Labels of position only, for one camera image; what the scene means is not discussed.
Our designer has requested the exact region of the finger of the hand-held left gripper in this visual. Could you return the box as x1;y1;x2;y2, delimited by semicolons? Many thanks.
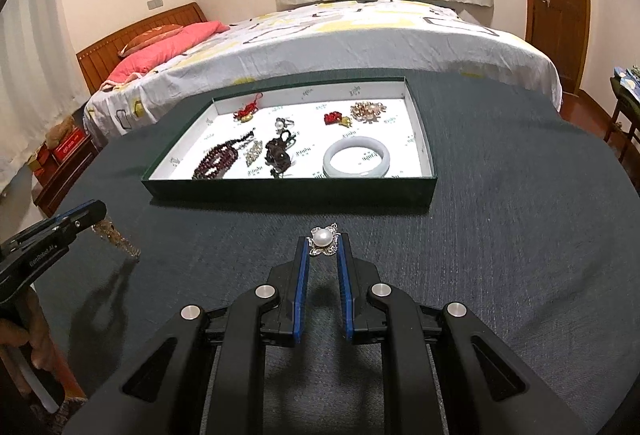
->
55;200;108;229
62;215;106;241

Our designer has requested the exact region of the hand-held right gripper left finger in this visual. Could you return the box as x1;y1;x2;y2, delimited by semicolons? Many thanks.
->
62;236;311;435

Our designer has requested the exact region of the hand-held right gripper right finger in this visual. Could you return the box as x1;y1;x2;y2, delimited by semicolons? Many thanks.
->
336;237;591;435

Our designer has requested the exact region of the gold chain bracelet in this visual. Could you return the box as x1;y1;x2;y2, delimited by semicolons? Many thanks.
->
92;221;142;261

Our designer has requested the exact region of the small pearl brooch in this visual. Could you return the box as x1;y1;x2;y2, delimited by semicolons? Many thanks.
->
306;224;342;258

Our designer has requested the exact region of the green jewelry box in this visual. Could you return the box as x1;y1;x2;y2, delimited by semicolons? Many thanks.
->
141;76;438;214

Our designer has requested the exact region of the dark cord pendant necklace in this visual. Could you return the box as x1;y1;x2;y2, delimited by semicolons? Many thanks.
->
264;130;301;178

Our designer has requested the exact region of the dark red bead bracelet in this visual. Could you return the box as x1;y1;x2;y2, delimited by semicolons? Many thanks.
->
191;127;257;180

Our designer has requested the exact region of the large gold pearl brooch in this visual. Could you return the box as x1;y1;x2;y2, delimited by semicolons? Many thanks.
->
350;101;388;122

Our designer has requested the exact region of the person's left hand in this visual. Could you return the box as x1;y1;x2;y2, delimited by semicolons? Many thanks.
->
0;315;51;391

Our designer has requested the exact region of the wooden nightstand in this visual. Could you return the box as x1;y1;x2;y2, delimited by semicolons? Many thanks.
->
32;135;98;218

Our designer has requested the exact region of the red box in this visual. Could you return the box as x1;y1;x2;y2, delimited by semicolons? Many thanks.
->
54;127;86;160

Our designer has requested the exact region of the brown plush toy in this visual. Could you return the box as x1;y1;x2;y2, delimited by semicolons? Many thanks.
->
45;120;73;148

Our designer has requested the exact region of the white sheer curtain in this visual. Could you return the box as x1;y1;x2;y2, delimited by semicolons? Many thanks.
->
0;0;96;186

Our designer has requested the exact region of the pale jade bangle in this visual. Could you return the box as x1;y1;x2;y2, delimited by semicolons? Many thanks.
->
322;137;390;178

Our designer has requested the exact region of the wooden headboard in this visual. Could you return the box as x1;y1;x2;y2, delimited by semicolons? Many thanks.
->
76;2;208;96

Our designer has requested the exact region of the dark textured tablecloth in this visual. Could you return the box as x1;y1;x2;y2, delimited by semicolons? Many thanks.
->
30;65;640;435

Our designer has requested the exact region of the pink pillow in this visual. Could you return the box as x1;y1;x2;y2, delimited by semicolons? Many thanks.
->
107;20;231;83

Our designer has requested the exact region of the orange pillow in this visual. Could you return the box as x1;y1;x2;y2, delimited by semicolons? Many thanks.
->
117;24;183;58

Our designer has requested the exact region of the bed with patterned sheet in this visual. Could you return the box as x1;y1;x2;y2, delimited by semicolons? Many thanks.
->
82;0;563;150

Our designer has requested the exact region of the wooden chair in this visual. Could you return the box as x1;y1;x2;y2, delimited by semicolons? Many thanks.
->
609;65;640;166

